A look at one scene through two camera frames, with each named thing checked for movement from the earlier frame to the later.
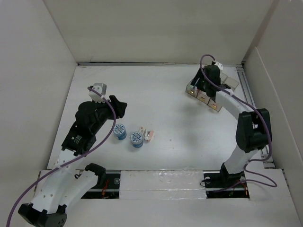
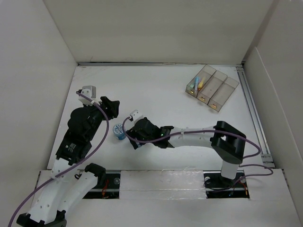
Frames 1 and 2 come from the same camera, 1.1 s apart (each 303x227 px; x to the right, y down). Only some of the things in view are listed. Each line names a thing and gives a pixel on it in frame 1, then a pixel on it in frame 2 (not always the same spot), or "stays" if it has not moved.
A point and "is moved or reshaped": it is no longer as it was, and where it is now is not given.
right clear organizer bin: x=227 y=81 stays
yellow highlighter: x=195 y=86 is moved or reshaped
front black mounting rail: x=109 y=187 stays
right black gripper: x=199 y=74 to x=133 y=133
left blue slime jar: x=120 y=132 stays
